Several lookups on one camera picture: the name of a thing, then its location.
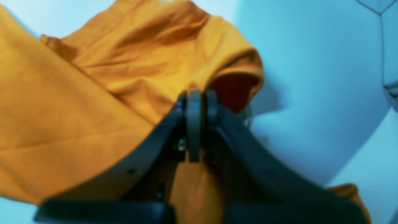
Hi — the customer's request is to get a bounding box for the orange t-shirt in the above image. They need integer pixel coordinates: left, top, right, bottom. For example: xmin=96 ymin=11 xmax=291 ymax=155
xmin=0 ymin=0 xmax=372 ymax=224

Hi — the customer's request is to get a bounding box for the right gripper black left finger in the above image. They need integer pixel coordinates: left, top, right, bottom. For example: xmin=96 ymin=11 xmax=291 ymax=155
xmin=34 ymin=90 xmax=203 ymax=224

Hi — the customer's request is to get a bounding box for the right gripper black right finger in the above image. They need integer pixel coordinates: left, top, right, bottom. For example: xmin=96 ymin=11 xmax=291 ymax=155
xmin=205 ymin=89 xmax=367 ymax=224

